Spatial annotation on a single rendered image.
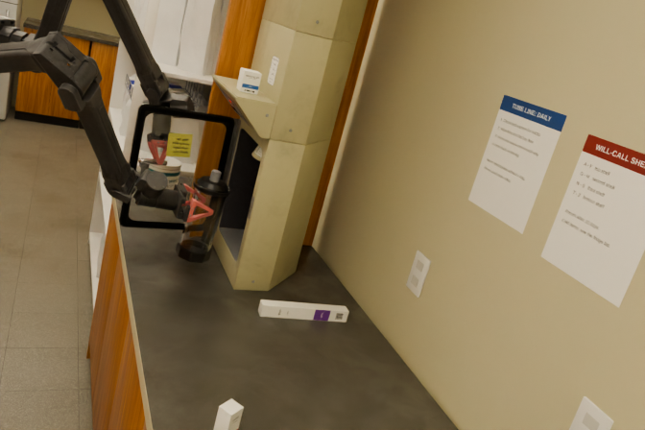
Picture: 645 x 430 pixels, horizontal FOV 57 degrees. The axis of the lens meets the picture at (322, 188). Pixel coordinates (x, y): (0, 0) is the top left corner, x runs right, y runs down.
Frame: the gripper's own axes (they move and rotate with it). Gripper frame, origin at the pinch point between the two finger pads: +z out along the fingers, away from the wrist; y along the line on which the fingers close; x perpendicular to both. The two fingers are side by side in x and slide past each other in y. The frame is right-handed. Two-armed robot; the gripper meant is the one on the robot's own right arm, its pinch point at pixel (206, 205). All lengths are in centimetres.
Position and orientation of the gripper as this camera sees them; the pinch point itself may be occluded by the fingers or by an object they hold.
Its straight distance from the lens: 173.9
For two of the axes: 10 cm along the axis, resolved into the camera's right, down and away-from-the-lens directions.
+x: -3.2, 9.2, 2.4
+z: 8.6, 1.7, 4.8
